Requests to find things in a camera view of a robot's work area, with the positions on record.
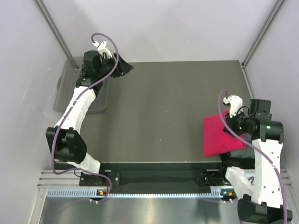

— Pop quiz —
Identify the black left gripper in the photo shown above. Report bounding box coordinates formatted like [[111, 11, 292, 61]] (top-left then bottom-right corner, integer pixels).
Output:
[[96, 52, 133, 79]]

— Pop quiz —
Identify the red t-shirt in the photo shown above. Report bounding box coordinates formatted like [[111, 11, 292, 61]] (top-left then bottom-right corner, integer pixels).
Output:
[[203, 114, 246, 157]]

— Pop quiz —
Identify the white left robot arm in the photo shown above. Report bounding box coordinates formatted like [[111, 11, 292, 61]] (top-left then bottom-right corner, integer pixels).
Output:
[[45, 50, 134, 185]]

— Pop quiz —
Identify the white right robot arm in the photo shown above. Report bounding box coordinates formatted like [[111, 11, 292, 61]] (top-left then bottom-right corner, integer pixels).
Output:
[[218, 95, 293, 224]]

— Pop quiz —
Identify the grey folded t-shirt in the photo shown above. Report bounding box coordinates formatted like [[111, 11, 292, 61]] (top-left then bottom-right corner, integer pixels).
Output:
[[228, 145, 255, 159]]

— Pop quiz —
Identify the clear plastic bin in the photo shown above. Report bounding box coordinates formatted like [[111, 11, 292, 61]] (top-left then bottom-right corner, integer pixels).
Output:
[[53, 56, 113, 114]]

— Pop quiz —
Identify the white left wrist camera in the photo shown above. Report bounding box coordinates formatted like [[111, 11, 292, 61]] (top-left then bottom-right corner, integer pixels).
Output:
[[93, 41, 112, 57]]

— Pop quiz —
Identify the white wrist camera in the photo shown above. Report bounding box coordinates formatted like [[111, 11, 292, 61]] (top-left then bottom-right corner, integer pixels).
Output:
[[223, 95, 243, 118], [93, 41, 112, 57]]

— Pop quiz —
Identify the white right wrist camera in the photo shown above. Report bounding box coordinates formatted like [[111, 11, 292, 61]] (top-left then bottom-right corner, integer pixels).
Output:
[[223, 95, 243, 118]]

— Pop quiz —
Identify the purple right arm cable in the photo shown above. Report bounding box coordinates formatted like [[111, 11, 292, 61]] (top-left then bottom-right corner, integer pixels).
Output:
[[217, 88, 288, 224]]

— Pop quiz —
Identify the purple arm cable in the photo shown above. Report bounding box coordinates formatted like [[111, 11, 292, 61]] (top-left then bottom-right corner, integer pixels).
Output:
[[50, 33, 119, 203], [217, 88, 288, 224]]

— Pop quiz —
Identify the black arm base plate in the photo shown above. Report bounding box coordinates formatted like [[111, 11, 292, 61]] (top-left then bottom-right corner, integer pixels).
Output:
[[78, 170, 234, 187]]

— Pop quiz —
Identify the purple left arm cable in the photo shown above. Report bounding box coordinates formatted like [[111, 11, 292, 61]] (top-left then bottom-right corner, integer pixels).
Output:
[[50, 33, 119, 203]]

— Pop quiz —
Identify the aluminium frame rail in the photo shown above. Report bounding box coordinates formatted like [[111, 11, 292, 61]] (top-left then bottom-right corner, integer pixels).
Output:
[[37, 169, 294, 189]]

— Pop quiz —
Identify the grey slotted cable duct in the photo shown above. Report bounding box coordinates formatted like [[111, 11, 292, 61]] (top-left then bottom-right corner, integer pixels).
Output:
[[47, 187, 236, 198]]

